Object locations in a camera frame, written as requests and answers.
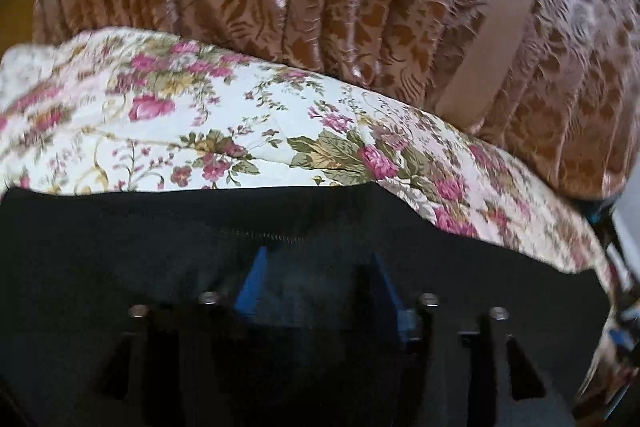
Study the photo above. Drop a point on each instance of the black embroidered pants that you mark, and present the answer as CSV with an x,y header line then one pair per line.
x,y
150,247

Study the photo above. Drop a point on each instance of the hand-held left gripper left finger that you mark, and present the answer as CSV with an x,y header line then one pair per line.
x,y
254,279

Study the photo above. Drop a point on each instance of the floral bedspread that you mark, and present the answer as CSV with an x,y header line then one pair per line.
x,y
250,122

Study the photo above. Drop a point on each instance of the wooden cabinet door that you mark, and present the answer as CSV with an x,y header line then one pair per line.
x,y
22,7

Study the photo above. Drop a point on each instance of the dark blue object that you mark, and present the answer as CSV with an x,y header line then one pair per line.
x,y
597,209

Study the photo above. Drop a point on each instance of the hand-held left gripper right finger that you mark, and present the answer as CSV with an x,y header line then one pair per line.
x,y
397,302

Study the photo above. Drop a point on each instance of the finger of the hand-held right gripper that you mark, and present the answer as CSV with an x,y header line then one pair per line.
x,y
624,314

